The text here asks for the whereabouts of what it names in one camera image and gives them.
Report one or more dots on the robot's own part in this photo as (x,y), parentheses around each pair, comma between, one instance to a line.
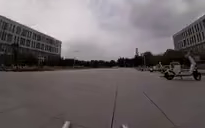
(66,124)
(124,126)

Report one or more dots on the distant tower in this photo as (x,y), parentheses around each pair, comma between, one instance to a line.
(136,51)

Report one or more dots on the row of dark trees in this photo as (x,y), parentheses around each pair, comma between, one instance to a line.
(123,61)

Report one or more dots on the grey building with window grid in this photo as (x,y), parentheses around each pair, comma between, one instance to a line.
(196,35)

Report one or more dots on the row of parked scooters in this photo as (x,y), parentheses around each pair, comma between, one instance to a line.
(155,68)

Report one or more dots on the large grey building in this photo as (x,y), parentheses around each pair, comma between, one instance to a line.
(16,40)

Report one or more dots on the white scooter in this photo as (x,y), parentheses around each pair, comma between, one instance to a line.
(180,70)

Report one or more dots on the grey concrete paved square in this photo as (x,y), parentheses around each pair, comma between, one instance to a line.
(90,93)

